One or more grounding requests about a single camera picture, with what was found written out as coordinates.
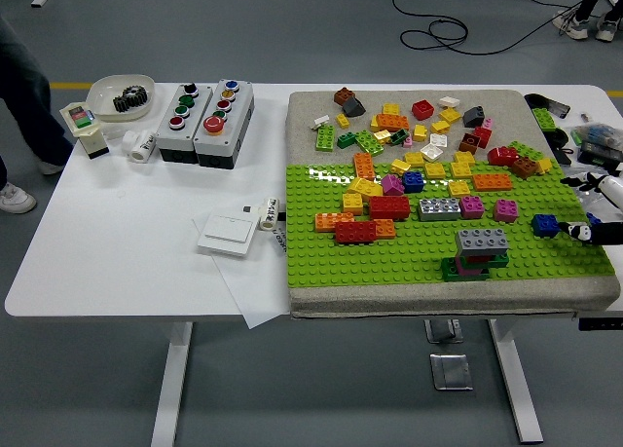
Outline black box green connector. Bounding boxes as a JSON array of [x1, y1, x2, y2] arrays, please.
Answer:
[[578, 142, 623, 171]]

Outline magenta toy brick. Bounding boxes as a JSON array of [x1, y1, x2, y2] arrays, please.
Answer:
[[381, 173, 406, 197]]

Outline pink square toy brick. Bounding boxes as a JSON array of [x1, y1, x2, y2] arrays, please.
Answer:
[[459, 195, 486, 220], [493, 199, 520, 223]]

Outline green studded baseplate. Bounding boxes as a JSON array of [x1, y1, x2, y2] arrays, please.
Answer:
[[285, 158, 616, 289]]

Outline red rounded toy brick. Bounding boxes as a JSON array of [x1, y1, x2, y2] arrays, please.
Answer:
[[487, 145, 520, 168]]

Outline grey emergency-stop control box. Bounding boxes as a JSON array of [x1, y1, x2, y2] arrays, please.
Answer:
[[193, 79, 255, 169]]

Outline red long toy brick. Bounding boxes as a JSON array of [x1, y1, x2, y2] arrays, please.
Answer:
[[368, 195, 411, 221], [334, 220, 379, 244]]

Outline crumpled clear plastic bag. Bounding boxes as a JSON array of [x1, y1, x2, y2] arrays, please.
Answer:
[[567, 167, 623, 220]]

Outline black rectangular device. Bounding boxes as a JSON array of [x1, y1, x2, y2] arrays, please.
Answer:
[[544, 99, 571, 120]]

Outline large yellow sloped brick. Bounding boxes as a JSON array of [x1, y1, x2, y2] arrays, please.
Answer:
[[346, 176, 385, 203]]

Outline person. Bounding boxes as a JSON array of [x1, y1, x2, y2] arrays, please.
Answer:
[[0, 16, 74, 214], [552, 0, 623, 43]]

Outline black floor cable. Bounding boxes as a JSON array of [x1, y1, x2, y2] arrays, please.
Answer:
[[390, 0, 585, 56]]

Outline metal floor plate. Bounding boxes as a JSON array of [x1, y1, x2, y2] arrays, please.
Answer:
[[428, 353, 474, 392]]

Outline white labelled cylinder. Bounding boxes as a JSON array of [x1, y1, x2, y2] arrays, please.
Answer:
[[257, 197, 283, 233]]

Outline black table control panel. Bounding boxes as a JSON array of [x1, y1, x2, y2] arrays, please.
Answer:
[[577, 317, 623, 331]]

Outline grey four-button control box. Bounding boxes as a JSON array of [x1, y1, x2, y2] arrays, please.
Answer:
[[154, 83, 215, 165]]

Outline white table leg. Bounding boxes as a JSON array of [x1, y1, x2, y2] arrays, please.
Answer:
[[149, 321, 195, 447], [488, 318, 545, 444]]

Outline pink long toy brick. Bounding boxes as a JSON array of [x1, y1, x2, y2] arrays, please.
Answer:
[[455, 256, 491, 278]]

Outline grey long toy brick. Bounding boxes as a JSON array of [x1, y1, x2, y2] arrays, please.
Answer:
[[455, 228, 510, 258]]

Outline white wall switch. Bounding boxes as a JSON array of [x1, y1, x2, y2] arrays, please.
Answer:
[[196, 212, 258, 258]]

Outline white plastic bowl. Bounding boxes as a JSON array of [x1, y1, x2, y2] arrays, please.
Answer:
[[86, 73, 157, 123]]

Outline lime green toy brick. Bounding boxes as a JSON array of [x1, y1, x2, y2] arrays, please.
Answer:
[[314, 124, 337, 153]]

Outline clear bag with parts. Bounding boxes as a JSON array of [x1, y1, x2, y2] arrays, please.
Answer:
[[569, 122, 623, 149]]

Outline white switch module green red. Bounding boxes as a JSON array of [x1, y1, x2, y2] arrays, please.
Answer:
[[58, 100, 110, 161]]

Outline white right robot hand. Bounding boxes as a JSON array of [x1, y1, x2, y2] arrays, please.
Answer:
[[557, 171, 623, 246]]

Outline orange long toy brick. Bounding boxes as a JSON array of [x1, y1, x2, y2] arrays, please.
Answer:
[[375, 113, 411, 131], [314, 211, 356, 233]]

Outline orange long flat brick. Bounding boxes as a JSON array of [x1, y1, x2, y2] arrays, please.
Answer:
[[471, 172, 515, 192]]

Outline silver long toy brick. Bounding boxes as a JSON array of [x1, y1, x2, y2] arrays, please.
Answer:
[[417, 197, 462, 223]]

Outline white pipe fitting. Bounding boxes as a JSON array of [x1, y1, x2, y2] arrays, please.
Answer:
[[121, 129, 158, 165]]

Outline white paper sheet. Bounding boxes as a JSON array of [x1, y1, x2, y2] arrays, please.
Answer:
[[191, 211, 293, 330]]

